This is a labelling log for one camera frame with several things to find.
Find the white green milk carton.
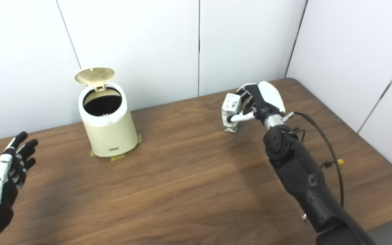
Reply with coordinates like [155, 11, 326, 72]
[221, 93, 243, 133]

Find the cream-colored bin body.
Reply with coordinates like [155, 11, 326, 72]
[78, 82, 138, 158]

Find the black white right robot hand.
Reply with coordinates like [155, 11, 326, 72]
[228, 81, 286, 125]

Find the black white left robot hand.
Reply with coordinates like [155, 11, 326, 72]
[0, 131, 39, 235]

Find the cream round bin lid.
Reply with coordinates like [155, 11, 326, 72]
[75, 67, 115, 92]

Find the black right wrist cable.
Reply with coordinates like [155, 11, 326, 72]
[283, 111, 344, 208]

